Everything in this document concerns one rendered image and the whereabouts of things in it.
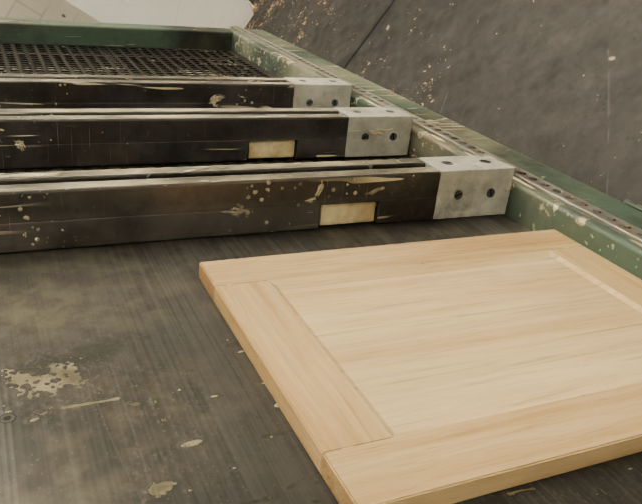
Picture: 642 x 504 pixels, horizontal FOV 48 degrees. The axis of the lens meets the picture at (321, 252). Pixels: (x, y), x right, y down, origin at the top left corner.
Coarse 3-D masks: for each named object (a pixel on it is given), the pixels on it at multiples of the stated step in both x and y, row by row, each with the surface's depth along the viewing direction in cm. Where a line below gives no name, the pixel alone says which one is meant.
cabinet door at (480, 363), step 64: (320, 256) 81; (384, 256) 83; (448, 256) 85; (512, 256) 87; (576, 256) 89; (256, 320) 67; (320, 320) 69; (384, 320) 70; (448, 320) 71; (512, 320) 73; (576, 320) 74; (640, 320) 76; (320, 384) 59; (384, 384) 60; (448, 384) 61; (512, 384) 62; (576, 384) 63; (640, 384) 64; (320, 448) 52; (384, 448) 52; (448, 448) 53; (512, 448) 54; (576, 448) 54; (640, 448) 58
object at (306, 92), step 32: (0, 96) 118; (32, 96) 120; (64, 96) 123; (96, 96) 125; (128, 96) 127; (160, 96) 129; (192, 96) 132; (224, 96) 134; (256, 96) 137; (288, 96) 140; (320, 96) 142
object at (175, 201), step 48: (0, 192) 75; (48, 192) 77; (96, 192) 79; (144, 192) 81; (192, 192) 84; (240, 192) 86; (288, 192) 89; (336, 192) 92; (384, 192) 95; (432, 192) 98; (480, 192) 101; (0, 240) 77; (48, 240) 79; (96, 240) 81; (144, 240) 84
